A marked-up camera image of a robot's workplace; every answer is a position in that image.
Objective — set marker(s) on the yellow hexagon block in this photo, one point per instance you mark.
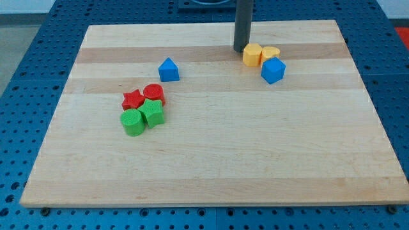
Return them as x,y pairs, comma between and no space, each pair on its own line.
252,54

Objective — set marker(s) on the green star block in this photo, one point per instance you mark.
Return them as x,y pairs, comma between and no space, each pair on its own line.
152,112

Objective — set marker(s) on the wooden board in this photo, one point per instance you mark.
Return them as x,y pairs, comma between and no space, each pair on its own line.
229,138

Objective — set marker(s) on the blue triangle block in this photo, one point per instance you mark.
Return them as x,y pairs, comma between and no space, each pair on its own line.
168,71

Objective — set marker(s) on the red cylinder block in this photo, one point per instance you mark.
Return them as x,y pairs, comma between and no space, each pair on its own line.
154,92

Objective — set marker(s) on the green cylinder block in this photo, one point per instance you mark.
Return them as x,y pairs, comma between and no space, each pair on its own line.
132,122

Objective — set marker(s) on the red star block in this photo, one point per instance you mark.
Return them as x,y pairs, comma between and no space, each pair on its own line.
132,100

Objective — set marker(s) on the blue cube block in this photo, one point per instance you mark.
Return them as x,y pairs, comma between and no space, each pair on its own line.
273,70

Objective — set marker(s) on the yellow heart block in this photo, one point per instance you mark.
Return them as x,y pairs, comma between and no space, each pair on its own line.
269,52

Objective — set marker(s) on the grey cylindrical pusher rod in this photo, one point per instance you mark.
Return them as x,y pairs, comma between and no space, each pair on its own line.
243,20

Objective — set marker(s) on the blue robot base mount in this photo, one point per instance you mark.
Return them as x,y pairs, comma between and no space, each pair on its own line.
189,5

